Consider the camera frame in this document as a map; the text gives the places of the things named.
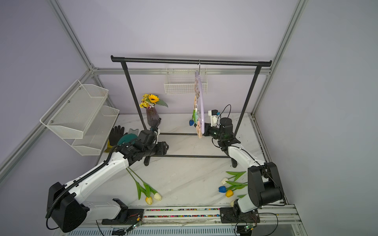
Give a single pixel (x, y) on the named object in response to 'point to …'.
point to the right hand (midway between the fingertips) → (197, 127)
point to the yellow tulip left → (148, 200)
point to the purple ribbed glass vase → (152, 117)
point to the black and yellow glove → (115, 135)
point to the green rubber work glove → (127, 137)
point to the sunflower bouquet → (149, 100)
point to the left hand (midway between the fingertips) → (163, 148)
